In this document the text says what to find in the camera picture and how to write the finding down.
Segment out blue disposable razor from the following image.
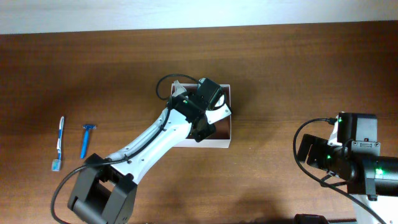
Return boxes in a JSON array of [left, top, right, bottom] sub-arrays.
[[80, 124, 96, 159]]

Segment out blue white toothbrush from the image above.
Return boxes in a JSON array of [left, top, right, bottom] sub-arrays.
[[51, 116, 65, 172]]

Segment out clear spray bottle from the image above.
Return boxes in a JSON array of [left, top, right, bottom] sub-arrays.
[[172, 80, 187, 97]]

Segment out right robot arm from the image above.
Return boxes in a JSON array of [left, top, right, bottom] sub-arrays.
[[292, 112, 397, 223]]

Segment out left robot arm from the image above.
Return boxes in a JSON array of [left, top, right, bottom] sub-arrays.
[[67, 78, 231, 224]]

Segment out white cardboard box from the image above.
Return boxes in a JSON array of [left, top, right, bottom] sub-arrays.
[[175, 83, 232, 148]]

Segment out right black cable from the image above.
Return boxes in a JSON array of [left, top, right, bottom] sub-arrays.
[[292, 117, 388, 224]]

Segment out black cable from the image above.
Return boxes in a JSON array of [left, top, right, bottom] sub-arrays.
[[292, 117, 388, 224], [50, 73, 200, 224]]

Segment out left black cable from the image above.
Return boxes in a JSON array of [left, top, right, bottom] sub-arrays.
[[50, 73, 200, 224]]

